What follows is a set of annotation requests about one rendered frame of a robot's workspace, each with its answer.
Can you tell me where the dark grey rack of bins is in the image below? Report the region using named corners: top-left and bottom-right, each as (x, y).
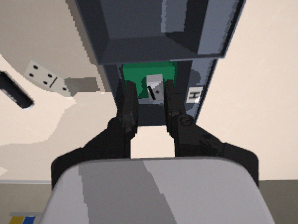
top-left (75, 0), bottom-right (247, 127)

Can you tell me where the beige domino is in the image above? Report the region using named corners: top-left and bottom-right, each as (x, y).
top-left (24, 57), bottom-right (82, 100)

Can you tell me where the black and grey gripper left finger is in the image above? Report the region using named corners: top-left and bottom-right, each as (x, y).
top-left (51, 81), bottom-right (139, 190)

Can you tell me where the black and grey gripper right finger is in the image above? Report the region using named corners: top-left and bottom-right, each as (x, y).
top-left (164, 79), bottom-right (259, 189)

